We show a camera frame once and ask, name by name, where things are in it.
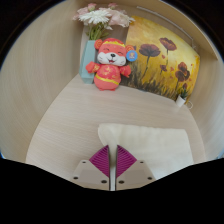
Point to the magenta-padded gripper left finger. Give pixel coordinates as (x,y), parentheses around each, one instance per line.
(90,173)

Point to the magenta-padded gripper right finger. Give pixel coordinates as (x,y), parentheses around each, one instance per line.
(136,173)

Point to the white fluffy towel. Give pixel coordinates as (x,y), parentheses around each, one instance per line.
(156,146)

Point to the small white potted plant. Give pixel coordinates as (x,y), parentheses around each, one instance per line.
(180,100)

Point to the red plush toy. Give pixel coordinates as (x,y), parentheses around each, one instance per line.
(108,71)

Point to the yellow poppy flower painting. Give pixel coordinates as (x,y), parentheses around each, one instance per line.
(160,66)

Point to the pale blue vase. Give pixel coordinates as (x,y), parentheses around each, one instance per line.
(87,63)

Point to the pink and white flower bouquet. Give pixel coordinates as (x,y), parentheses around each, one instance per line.
(98,16)

